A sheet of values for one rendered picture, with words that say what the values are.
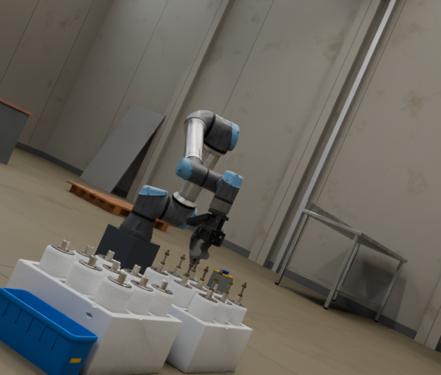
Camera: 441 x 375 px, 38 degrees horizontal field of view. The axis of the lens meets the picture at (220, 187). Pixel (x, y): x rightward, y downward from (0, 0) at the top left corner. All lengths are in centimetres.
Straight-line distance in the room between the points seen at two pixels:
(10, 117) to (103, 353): 613
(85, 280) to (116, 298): 12
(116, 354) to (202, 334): 45
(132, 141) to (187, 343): 999
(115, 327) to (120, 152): 1036
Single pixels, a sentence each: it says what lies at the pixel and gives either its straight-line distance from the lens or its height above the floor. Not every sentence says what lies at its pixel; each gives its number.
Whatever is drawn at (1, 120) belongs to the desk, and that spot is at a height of 45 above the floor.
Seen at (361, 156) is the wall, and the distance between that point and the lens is 1031.
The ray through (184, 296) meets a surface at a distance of 235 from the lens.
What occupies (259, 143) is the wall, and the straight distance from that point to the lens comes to 1110.
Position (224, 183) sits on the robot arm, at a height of 65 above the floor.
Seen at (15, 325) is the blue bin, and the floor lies 6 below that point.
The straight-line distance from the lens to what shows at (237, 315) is 250.
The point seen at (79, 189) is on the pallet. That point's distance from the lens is 795.
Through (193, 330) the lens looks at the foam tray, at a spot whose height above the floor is 14.
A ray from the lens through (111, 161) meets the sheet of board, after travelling 1210.
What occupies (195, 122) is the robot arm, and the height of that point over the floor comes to 84.
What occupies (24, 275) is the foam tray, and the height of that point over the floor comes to 15.
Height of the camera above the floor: 56
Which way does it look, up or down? 2 degrees up
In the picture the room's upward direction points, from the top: 24 degrees clockwise
